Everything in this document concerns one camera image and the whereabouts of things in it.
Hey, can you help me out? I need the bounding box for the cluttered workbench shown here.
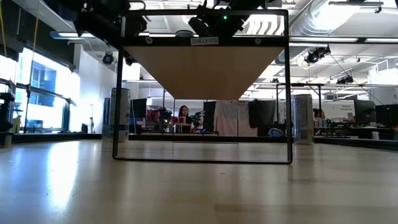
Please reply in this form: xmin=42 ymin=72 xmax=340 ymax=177
xmin=313 ymin=113 xmax=354 ymax=138

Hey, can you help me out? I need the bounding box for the red fabric item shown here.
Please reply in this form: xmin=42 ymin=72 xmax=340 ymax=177
xmin=146 ymin=108 xmax=163 ymax=124

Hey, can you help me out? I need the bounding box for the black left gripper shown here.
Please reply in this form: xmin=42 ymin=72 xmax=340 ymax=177
xmin=77 ymin=0 xmax=147 ymax=66

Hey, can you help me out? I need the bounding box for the black monitor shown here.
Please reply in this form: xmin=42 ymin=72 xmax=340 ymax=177
xmin=353 ymin=99 xmax=376 ymax=125
xmin=130 ymin=98 xmax=147 ymax=119
xmin=375 ymin=104 xmax=398 ymax=128

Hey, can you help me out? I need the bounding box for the yellow hanging cord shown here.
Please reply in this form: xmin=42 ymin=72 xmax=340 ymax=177
xmin=0 ymin=0 xmax=7 ymax=58
xmin=29 ymin=0 xmax=40 ymax=85

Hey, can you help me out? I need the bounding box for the thin tripod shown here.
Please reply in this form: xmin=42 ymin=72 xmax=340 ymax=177
xmin=88 ymin=104 xmax=95 ymax=134

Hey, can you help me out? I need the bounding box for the small wooden table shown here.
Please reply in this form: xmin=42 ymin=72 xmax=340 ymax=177
xmin=172 ymin=123 xmax=191 ymax=134

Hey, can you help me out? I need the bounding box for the black hanging cloth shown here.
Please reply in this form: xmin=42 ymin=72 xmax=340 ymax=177
xmin=203 ymin=101 xmax=217 ymax=133
xmin=248 ymin=99 xmax=277 ymax=129

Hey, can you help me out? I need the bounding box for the ceiling light strip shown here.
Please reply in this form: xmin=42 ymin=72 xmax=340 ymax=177
xmin=289 ymin=35 xmax=398 ymax=44
xmin=49 ymin=30 xmax=121 ymax=40

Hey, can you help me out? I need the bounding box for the black tall stand frame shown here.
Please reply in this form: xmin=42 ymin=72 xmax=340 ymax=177
xmin=275 ymin=82 xmax=326 ymax=127

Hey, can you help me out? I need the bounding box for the person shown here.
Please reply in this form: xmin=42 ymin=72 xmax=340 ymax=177
xmin=177 ymin=105 xmax=192 ymax=125

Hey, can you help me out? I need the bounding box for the black equipment stand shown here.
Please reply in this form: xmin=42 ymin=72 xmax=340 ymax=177
xmin=0 ymin=74 xmax=25 ymax=133

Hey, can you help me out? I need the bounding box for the black ceiling camera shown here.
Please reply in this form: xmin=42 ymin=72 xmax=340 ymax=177
xmin=101 ymin=51 xmax=115 ymax=65
xmin=303 ymin=45 xmax=332 ymax=65
xmin=336 ymin=75 xmax=354 ymax=85

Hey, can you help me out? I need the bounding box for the wooden shelf black metal frame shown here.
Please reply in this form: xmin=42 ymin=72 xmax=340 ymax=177
xmin=112 ymin=9 xmax=294 ymax=165

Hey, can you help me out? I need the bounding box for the white sign board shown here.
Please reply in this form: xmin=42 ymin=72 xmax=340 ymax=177
xmin=320 ymin=101 xmax=356 ymax=121

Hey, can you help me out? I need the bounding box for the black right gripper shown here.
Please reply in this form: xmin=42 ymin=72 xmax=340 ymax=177
xmin=188 ymin=6 xmax=249 ymax=37

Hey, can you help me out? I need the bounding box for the white hanging cloth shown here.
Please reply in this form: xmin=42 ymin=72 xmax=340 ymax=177
xmin=214 ymin=100 xmax=258 ymax=138

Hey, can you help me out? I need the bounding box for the silver ventilation duct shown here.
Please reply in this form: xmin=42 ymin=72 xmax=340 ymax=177
xmin=289 ymin=0 xmax=346 ymax=37

